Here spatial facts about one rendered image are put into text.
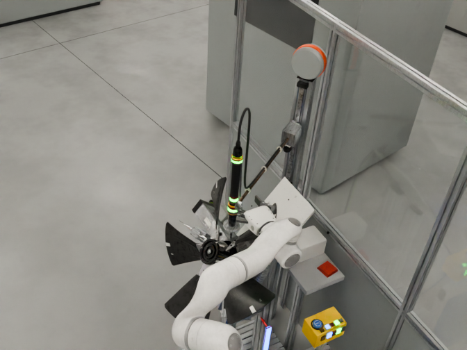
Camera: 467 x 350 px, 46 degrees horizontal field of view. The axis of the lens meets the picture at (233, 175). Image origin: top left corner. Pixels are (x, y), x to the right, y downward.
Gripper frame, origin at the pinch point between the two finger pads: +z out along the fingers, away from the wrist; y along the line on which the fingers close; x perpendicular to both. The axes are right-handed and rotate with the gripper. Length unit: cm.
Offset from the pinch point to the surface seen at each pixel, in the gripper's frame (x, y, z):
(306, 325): -60, 21, -24
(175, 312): -70, -24, 13
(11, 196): -167, -71, 240
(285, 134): -10, 46, 44
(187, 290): -61, -17, 16
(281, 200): -36, 38, 28
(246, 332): -158, 35, 39
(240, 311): -48, -6, -12
